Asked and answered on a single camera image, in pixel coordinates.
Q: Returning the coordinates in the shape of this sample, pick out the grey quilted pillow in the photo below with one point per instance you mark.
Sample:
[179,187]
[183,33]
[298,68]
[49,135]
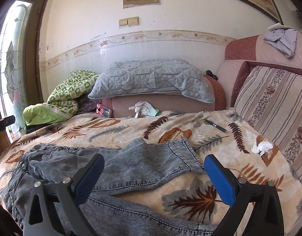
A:
[151,78]

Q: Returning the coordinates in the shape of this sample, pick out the crumpled white tissue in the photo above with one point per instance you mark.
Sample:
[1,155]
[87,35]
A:
[261,147]

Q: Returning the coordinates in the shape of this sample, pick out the beige wall switch plate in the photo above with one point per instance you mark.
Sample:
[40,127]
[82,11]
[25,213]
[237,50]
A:
[129,21]

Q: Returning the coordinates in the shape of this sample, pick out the small red box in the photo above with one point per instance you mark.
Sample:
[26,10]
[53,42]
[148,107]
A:
[103,110]

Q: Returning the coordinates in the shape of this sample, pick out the leaf print blanket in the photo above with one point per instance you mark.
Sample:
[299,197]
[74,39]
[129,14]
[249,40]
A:
[165,127]

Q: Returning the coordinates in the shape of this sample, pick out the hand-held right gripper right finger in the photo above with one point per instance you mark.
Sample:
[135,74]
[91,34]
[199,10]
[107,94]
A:
[219,182]

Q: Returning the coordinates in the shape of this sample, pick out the grey cloth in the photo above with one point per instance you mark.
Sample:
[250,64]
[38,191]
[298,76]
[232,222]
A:
[281,40]

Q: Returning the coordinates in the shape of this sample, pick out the black pen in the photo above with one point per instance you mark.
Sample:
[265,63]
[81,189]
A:
[216,125]

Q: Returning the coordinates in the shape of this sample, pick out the stained glass window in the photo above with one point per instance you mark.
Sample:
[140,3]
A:
[12,66]

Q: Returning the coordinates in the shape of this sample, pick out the striped floral cushion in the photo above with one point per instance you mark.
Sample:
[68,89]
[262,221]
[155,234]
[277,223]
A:
[271,103]

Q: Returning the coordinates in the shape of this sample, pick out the green patterned quilt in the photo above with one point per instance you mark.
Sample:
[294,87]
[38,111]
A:
[67,91]

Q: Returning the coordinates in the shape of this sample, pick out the dark patterned cloth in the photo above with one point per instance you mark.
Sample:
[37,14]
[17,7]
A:
[88,105]

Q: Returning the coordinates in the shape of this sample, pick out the small black object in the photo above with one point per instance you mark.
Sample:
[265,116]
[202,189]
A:
[211,74]

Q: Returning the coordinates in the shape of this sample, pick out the white glove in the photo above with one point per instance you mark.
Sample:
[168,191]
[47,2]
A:
[143,107]

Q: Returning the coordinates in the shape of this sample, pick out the grey denim pants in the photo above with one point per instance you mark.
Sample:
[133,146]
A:
[131,162]

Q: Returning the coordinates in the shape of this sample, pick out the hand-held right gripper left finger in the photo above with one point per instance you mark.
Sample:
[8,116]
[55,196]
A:
[90,177]

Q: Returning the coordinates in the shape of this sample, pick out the pink sofa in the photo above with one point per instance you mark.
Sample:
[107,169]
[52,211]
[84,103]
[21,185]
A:
[165,104]

